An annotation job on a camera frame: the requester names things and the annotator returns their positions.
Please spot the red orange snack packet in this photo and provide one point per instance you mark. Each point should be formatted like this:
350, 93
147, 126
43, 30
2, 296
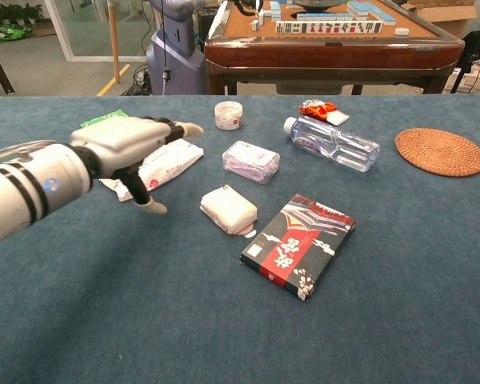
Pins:
322, 111

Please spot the round clear swab jar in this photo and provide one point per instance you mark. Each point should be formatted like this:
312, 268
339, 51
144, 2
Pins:
229, 116

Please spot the stack of blue mahjong tiles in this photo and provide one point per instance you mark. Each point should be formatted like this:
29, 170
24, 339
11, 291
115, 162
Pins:
368, 10

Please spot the wooden pole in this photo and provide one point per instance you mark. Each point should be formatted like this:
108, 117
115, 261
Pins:
114, 40

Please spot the green foil sachet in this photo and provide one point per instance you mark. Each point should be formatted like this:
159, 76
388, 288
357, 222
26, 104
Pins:
104, 118

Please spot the brown mahjong table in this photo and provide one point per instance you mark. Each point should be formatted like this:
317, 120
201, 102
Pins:
328, 54

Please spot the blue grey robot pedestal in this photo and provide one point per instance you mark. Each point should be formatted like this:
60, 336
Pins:
176, 60

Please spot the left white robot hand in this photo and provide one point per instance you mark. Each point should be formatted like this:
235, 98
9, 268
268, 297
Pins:
120, 138

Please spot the cardboard box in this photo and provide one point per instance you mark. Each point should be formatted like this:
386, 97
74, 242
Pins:
444, 14

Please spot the single white mahjong tile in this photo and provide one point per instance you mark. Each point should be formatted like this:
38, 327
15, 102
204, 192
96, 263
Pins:
401, 31

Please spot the green potted plants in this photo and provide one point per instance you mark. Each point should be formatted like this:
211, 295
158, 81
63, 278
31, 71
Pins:
12, 14

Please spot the green plastic bag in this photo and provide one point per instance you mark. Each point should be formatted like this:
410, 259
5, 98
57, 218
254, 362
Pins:
10, 33

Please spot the row of face-up mahjong tiles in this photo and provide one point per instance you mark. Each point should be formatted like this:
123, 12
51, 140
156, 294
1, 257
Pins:
328, 27

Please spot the black red printed box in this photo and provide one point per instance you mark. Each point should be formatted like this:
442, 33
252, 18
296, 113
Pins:
300, 246

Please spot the clear plastic water bottle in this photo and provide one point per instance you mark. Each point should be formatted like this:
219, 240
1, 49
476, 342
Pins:
332, 144

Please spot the black tripod stand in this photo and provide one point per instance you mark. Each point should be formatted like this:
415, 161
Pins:
470, 48

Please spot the long white wipes packet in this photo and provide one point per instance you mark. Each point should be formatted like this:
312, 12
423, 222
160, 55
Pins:
174, 158

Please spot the round woven rattan coaster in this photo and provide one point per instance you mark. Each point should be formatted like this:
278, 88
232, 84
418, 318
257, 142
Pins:
440, 152

